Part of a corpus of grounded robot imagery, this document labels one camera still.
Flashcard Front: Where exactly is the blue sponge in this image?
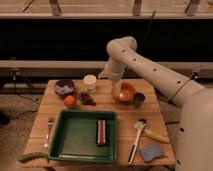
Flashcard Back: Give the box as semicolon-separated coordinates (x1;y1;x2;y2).
139;144;164;162

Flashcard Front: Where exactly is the green bean pod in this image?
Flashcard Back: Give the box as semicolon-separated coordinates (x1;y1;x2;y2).
18;152;49;163

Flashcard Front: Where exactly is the dark purple grape bunch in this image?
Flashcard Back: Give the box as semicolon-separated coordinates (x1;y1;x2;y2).
79;92;96;106

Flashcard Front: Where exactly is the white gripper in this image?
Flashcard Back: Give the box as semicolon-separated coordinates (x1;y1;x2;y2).
98;69;123;82

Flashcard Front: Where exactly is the dark bowl with blue cloth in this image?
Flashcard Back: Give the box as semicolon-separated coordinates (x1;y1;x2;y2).
54;79;75;96

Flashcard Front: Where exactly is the hot dog toy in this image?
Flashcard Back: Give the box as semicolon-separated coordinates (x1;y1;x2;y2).
97;120;107;145

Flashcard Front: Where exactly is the white jar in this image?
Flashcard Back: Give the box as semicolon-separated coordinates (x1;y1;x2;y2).
83;75;97;92

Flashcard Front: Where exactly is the black cable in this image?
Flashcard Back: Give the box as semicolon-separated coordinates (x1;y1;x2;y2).
137;9;157;54

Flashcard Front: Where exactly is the orange bowl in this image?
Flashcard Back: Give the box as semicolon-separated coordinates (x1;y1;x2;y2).
111;82;136;103

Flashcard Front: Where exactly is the silver fork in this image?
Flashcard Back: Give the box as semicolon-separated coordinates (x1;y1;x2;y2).
43;117;54;150

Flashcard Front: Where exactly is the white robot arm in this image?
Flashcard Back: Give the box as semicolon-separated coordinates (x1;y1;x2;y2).
98;36;213;171

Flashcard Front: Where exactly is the green plastic tray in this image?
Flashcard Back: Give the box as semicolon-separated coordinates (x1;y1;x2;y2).
48;110;118;164

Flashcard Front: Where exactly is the orange fruit toy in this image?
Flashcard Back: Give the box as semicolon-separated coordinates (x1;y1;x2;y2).
64;95;76;108

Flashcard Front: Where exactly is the small dark cup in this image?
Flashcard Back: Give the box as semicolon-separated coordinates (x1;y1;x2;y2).
133;93;145;108

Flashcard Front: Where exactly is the yellow handled tool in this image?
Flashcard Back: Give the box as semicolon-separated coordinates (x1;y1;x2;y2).
144;129;170;143

